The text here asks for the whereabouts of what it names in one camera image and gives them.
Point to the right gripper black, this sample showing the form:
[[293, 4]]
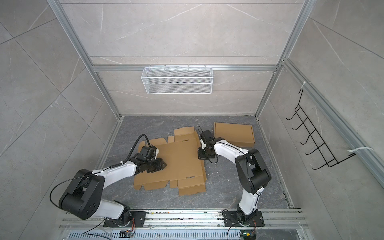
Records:
[[201, 156]]

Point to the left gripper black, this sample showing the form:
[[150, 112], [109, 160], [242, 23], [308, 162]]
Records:
[[161, 165]]

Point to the brown cardboard box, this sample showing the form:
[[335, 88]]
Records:
[[184, 170], [236, 134]]

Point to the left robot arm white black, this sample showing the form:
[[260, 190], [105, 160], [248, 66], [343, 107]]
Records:
[[83, 196]]

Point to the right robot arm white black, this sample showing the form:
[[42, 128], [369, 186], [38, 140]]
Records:
[[252, 170]]

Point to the white zip tie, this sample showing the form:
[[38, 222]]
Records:
[[360, 148]]

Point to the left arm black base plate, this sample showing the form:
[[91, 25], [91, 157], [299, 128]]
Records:
[[136, 218]]

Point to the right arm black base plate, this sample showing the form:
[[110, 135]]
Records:
[[231, 218]]

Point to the white wire mesh basket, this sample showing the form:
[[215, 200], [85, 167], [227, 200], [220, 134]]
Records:
[[177, 80]]

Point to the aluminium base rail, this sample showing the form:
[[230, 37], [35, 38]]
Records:
[[280, 224]]

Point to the black wire hook rack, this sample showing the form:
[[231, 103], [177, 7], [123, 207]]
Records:
[[314, 135]]

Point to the aluminium frame profiles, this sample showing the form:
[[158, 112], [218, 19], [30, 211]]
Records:
[[369, 158]]

